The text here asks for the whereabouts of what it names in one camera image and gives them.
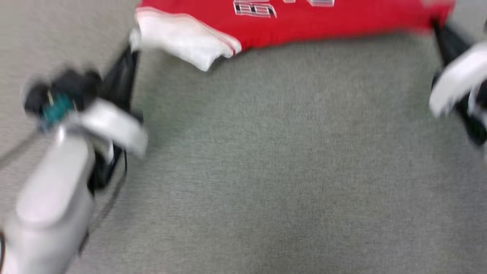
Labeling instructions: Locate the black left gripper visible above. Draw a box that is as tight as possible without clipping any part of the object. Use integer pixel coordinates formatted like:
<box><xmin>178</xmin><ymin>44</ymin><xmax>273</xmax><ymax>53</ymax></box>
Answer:
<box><xmin>88</xmin><ymin>46</ymin><xmax>140</xmax><ymax>191</ymax></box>

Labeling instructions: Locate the red number 23 basketball jersey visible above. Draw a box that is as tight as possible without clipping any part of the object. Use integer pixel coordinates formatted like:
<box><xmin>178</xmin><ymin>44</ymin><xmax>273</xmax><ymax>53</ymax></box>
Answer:
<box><xmin>129</xmin><ymin>0</ymin><xmax>455</xmax><ymax>72</ymax></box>

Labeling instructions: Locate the teal left camera cable connector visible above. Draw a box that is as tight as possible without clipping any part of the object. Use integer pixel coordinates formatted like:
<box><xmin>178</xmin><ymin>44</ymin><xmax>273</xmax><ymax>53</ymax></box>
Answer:
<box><xmin>40</xmin><ymin>94</ymin><xmax>75</xmax><ymax>129</ymax></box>

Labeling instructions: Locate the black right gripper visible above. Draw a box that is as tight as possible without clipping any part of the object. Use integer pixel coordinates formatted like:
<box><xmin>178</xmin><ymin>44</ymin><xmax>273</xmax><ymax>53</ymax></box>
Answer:
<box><xmin>433</xmin><ymin>19</ymin><xmax>487</xmax><ymax>147</ymax></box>

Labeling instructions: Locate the thin black left gripper cable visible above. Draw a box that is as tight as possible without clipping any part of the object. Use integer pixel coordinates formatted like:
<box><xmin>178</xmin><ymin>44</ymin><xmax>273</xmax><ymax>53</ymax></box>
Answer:
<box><xmin>78</xmin><ymin>150</ymin><xmax>128</xmax><ymax>253</ymax></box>

